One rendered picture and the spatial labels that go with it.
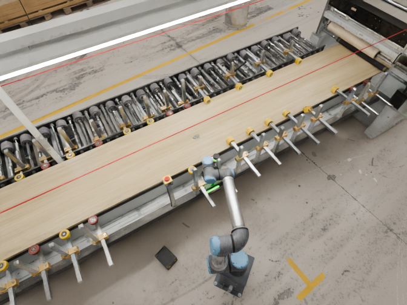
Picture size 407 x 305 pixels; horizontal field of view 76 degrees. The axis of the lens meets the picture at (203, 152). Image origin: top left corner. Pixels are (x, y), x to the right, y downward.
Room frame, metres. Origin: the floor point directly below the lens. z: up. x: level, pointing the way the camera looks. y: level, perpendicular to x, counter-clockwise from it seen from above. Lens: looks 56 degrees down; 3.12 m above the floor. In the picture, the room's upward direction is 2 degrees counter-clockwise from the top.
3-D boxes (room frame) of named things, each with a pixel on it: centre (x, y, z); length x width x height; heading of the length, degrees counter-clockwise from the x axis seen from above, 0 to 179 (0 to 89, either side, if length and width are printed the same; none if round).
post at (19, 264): (0.44, 1.39, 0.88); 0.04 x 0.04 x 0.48; 29
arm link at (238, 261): (0.48, -0.26, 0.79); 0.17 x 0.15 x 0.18; 96
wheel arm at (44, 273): (0.42, 1.33, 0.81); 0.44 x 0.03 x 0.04; 29
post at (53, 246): (0.56, 1.17, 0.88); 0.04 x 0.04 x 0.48; 29
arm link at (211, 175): (1.02, -0.05, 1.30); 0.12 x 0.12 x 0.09; 6
